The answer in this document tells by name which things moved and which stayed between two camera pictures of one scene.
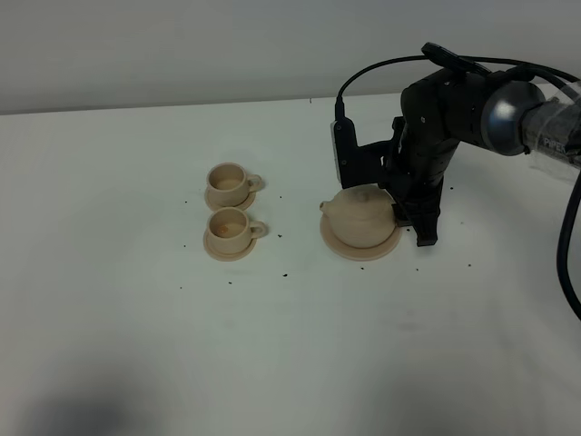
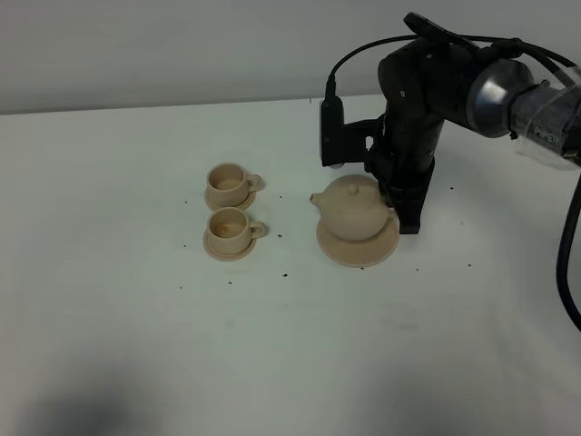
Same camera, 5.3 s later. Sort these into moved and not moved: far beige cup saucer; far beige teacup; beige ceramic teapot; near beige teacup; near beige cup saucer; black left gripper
Moved: beige ceramic teapot; black left gripper
Not moved: far beige cup saucer; near beige cup saucer; far beige teacup; near beige teacup
